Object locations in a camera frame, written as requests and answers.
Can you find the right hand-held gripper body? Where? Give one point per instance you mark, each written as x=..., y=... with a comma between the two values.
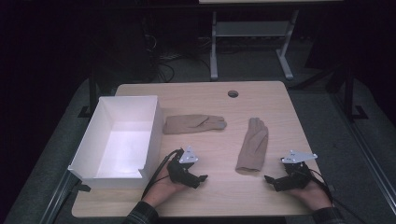
x=295, y=174

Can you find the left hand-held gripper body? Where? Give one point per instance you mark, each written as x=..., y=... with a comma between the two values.
x=180, y=169

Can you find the beige glove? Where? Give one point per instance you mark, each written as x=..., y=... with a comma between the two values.
x=190, y=123
x=253, y=146

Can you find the white plastic box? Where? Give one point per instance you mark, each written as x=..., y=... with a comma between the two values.
x=123, y=146

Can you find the person's left hand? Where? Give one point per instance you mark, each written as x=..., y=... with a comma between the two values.
x=165, y=189

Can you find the person's right hand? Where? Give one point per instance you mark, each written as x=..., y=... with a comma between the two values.
x=311, y=194

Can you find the black metal stand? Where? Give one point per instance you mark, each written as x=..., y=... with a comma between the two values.
x=350, y=93
x=91, y=93

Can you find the aluminium rail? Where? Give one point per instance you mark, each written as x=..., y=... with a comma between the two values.
x=364, y=146
x=57, y=199

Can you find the grey metal frame table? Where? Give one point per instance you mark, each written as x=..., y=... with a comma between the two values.
x=249, y=29

